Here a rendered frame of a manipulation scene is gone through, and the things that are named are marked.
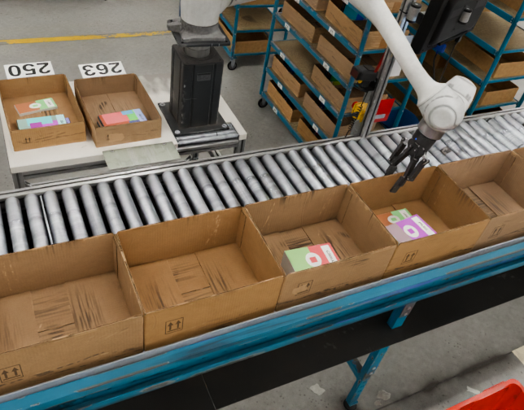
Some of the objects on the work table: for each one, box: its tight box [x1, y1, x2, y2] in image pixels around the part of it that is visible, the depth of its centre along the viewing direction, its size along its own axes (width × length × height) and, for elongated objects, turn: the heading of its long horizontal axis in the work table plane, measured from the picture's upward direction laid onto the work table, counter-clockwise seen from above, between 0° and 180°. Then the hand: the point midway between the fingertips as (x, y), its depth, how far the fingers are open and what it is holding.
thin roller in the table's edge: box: [177, 133, 238, 146], centre depth 236 cm, size 2×28×2 cm, turn 105°
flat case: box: [16, 115, 67, 129], centre depth 218 cm, size 14×19×2 cm
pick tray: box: [0, 74, 86, 152], centre depth 222 cm, size 28×38×10 cm
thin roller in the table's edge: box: [176, 129, 236, 142], centre depth 237 cm, size 2×28×2 cm, turn 105°
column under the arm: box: [158, 44, 229, 137], centre depth 233 cm, size 26×26×33 cm
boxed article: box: [14, 98, 58, 116], centre depth 230 cm, size 8×16×2 cm, turn 116°
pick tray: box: [74, 73, 162, 148], centre depth 232 cm, size 28×38×10 cm
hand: (392, 180), depth 187 cm, fingers open, 5 cm apart
